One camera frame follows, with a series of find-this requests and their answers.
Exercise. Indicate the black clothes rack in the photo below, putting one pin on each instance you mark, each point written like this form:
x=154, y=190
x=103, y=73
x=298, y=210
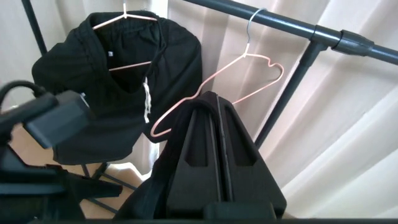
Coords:
x=280, y=20

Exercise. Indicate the black garment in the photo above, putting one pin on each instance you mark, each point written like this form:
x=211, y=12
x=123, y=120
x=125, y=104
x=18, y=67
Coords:
x=146, y=199

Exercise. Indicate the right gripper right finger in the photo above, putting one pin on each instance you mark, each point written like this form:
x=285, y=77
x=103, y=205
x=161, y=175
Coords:
x=255, y=186

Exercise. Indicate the pink clothes hanger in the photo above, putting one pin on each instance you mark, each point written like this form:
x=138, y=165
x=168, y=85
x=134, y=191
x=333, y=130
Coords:
x=245, y=54
x=124, y=14

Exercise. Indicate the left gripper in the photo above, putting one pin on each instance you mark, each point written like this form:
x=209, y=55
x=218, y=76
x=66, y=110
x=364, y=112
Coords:
x=31, y=186

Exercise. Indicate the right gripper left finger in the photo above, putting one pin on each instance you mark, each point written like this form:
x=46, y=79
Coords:
x=192, y=186

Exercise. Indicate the window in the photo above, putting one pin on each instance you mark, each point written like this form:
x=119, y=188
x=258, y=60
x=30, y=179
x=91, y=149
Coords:
x=157, y=6

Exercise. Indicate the black shorts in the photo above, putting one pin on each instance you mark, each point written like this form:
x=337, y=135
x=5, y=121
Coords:
x=93, y=124

